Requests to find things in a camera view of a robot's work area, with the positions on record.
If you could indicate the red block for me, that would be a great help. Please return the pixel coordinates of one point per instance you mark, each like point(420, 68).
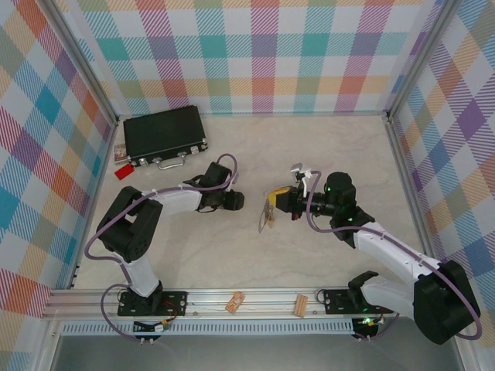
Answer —
point(123, 172)

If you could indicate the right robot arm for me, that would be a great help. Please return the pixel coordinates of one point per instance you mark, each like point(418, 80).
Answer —
point(390, 247)

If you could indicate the small wooden block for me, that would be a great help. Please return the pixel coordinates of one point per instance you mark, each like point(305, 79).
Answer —
point(301, 306)

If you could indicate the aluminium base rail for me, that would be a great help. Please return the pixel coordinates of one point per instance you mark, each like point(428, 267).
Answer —
point(270, 305)

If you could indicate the aluminium side rail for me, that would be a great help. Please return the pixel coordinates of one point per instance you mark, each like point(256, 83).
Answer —
point(101, 174)
point(404, 174)

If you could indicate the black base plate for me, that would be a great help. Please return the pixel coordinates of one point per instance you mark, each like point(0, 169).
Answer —
point(336, 303)
point(174, 303)

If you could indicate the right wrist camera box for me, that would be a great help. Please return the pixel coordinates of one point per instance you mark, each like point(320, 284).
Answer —
point(298, 169)

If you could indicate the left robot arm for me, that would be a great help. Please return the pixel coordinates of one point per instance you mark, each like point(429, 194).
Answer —
point(178, 201)

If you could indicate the clear bag with yellow item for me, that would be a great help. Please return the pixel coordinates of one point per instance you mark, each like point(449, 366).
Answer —
point(264, 216)

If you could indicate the black ribbed carry case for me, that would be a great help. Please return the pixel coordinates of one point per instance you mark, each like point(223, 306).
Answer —
point(162, 131)

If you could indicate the aluminium frame post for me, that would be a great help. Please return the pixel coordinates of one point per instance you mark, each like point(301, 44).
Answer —
point(417, 58)
point(92, 65)

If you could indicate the orange printed wooden piece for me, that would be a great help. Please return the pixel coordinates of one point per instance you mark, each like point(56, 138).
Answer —
point(235, 302)

